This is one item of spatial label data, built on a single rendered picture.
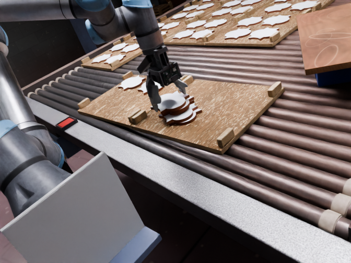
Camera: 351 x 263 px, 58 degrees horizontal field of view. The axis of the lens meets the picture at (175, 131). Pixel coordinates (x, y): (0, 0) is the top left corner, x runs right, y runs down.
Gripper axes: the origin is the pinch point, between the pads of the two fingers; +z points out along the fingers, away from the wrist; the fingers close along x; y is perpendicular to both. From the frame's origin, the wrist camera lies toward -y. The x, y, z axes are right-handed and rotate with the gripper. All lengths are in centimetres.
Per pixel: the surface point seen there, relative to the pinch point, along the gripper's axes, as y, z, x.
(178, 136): 12.6, 5.6, -7.4
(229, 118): 19.9, 5.6, 7.6
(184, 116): 7.8, 3.2, -0.7
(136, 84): -40.5, 4.3, 6.1
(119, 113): -25.1, 5.5, -10.8
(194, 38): -61, 5, 56
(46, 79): -130, 5, -17
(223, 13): -75, 5, 92
